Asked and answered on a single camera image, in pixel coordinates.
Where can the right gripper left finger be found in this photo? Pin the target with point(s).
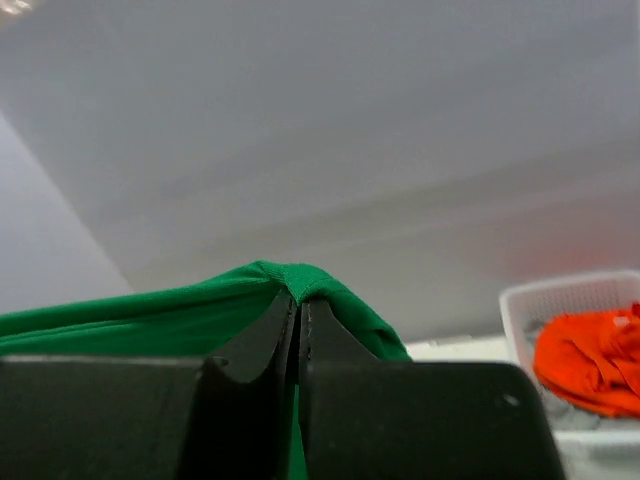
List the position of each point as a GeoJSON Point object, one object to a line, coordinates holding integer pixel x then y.
{"type": "Point", "coordinates": [225, 415]}

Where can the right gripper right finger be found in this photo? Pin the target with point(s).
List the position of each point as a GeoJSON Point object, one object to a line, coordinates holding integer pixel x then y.
{"type": "Point", "coordinates": [365, 418]}

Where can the green t-shirt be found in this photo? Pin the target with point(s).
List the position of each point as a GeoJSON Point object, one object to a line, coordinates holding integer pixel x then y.
{"type": "Point", "coordinates": [198, 319]}

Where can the white plastic basket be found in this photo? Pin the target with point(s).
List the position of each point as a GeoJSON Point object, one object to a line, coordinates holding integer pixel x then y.
{"type": "Point", "coordinates": [611, 453]}

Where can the orange t-shirt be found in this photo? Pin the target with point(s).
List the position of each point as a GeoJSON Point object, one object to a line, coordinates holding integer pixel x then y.
{"type": "Point", "coordinates": [591, 360]}

